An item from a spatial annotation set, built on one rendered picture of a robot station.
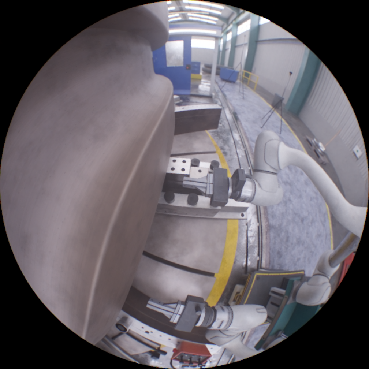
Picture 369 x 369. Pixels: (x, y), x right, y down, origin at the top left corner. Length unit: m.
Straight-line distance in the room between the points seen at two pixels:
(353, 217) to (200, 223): 1.01
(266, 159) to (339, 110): 7.20
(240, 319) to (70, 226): 0.50
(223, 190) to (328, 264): 0.85
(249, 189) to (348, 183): 6.26
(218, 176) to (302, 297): 0.92
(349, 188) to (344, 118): 2.95
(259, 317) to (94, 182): 0.61
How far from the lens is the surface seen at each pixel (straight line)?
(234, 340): 0.58
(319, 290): 0.92
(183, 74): 4.52
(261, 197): 0.43
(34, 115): 0.30
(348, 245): 0.79
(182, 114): 1.55
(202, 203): 0.70
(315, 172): 0.42
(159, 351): 1.69
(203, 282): 1.10
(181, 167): 0.62
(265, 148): 0.44
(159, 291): 1.14
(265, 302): 1.51
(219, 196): 0.37
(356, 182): 6.45
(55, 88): 0.32
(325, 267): 0.96
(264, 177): 0.43
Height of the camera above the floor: 1.33
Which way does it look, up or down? 61 degrees down
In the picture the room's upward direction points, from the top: straight up
